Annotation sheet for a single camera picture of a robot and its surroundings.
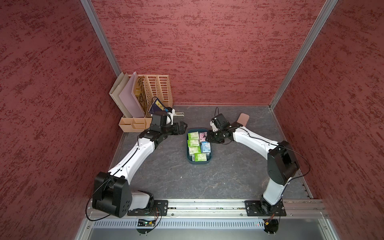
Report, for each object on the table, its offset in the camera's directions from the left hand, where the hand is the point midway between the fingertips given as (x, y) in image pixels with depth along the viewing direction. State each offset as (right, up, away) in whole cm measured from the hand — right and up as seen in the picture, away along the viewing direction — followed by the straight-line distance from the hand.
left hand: (179, 128), depth 83 cm
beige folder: (-39, +21, +4) cm, 45 cm away
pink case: (+45, +5, +28) cm, 53 cm away
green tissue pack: (+7, -6, +13) cm, 16 cm away
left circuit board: (-18, -47, -11) cm, 51 cm away
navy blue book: (-19, +14, +21) cm, 31 cm away
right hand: (+16, -9, +5) cm, 19 cm away
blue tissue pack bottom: (+15, -13, +9) cm, 22 cm away
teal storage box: (+6, -19, +6) cm, 21 cm away
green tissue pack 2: (+7, -10, +9) cm, 15 cm away
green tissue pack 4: (+12, -18, +3) cm, 21 cm away
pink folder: (-35, +18, +11) cm, 40 cm away
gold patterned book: (-30, +23, +19) cm, 42 cm away
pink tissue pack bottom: (+14, -6, +13) cm, 20 cm away
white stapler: (-4, +9, +33) cm, 34 cm away
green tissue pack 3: (+8, -14, +6) cm, 17 cm away
